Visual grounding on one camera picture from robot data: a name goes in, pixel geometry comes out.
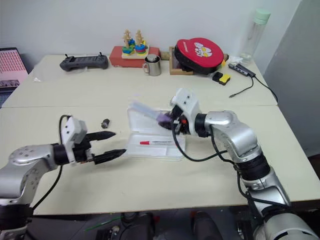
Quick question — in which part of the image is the pink patterned box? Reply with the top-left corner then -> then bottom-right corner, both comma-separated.
0,47 -> 29,109

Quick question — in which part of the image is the grey usb hub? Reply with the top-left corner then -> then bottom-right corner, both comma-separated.
227,62 -> 257,78

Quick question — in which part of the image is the steel mug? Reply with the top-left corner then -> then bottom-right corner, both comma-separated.
142,59 -> 162,77

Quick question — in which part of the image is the red black round case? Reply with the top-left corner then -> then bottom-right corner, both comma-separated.
173,37 -> 225,75

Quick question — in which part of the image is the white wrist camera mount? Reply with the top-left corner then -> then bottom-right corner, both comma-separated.
169,87 -> 202,137
61,116 -> 89,167

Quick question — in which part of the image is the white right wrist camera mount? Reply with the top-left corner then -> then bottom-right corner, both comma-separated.
169,87 -> 202,137

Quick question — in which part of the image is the white translucent pencil case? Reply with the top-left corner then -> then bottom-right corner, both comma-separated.
121,100 -> 186,163

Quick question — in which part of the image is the thin green rod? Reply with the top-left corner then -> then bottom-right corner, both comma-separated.
84,216 -> 124,232

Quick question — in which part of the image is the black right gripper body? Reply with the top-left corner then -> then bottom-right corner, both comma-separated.
171,105 -> 192,136

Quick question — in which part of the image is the round steel mug lid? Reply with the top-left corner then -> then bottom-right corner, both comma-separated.
145,54 -> 161,64

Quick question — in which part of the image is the grey handheld remote controller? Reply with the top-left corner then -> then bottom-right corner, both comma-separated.
59,51 -> 110,73

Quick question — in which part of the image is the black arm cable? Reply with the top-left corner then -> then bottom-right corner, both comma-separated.
31,114 -> 74,210
171,123 -> 292,210

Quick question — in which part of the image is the wooden coloured ring stacking toy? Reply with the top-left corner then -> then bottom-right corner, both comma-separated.
121,29 -> 150,60

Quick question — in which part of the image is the black usb hub cable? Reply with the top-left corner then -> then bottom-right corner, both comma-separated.
228,74 -> 279,103

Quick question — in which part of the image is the clear bottle with green lid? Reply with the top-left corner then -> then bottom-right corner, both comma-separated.
239,8 -> 272,64

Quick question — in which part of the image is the red cardboard box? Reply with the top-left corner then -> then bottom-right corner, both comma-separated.
108,45 -> 161,68

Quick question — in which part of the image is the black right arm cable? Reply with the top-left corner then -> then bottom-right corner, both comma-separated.
171,123 -> 292,210

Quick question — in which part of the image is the wooden tray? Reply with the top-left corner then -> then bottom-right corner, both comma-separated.
168,46 -> 201,76

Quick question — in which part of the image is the red capped white marker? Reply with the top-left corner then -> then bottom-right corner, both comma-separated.
139,140 -> 175,147

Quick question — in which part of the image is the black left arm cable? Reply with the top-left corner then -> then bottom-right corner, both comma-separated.
31,114 -> 74,210

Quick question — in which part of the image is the yellow black eraser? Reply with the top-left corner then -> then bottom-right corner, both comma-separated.
218,73 -> 232,87

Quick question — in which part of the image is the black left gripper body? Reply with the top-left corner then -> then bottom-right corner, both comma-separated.
72,139 -> 96,165

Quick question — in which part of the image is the white crumpled tissue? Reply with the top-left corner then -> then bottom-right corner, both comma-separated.
227,55 -> 245,65

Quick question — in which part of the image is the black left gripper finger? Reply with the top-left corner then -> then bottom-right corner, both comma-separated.
86,130 -> 117,142
93,148 -> 128,165

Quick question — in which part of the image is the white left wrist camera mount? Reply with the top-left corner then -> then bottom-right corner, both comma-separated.
61,116 -> 89,167

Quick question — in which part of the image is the purple capped marker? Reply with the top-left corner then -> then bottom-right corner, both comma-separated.
131,100 -> 174,128

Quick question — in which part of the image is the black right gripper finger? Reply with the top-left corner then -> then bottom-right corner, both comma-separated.
159,117 -> 177,131

